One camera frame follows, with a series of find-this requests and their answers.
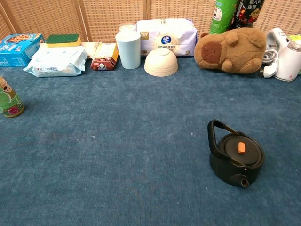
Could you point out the black lid orange knob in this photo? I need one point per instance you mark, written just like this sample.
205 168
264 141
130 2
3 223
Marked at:
231 150

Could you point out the blue carpet table cover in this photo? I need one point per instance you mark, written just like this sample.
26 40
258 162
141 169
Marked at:
94 153

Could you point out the cream upturned bowl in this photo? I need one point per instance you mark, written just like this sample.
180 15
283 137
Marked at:
161 63

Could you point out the light blue cup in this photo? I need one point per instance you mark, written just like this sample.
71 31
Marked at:
128 50

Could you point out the red and yellow snack box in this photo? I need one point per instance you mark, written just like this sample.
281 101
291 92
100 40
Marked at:
104 57

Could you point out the white purple tissue pack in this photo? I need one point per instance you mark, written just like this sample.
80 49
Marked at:
164 30

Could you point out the white crumpled bag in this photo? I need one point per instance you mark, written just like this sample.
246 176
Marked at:
89 48

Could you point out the clear lidded jar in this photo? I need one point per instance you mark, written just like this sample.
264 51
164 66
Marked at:
127 26

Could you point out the wicker folding screen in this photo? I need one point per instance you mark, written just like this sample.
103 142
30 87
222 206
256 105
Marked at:
105 16

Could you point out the brown capybara plush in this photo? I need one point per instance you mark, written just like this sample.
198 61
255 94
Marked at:
237 50

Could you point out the light blue wet wipes pack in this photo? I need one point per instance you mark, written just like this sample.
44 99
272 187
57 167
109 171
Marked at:
56 60

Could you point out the green and yellow sponge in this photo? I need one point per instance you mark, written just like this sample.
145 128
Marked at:
62 40

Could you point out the green drink bottle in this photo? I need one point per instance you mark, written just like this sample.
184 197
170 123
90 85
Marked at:
222 16

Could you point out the dark coffee bottle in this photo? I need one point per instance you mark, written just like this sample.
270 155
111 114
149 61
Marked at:
248 14

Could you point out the white handheld appliance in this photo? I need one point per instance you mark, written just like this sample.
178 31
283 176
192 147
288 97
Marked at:
276 37

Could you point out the blue cookie box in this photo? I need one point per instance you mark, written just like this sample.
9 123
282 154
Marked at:
16 53

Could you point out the white small electric kettle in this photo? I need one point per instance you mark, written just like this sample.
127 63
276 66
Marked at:
289 62

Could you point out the yellow green packet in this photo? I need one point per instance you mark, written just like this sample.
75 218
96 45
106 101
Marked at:
295 37

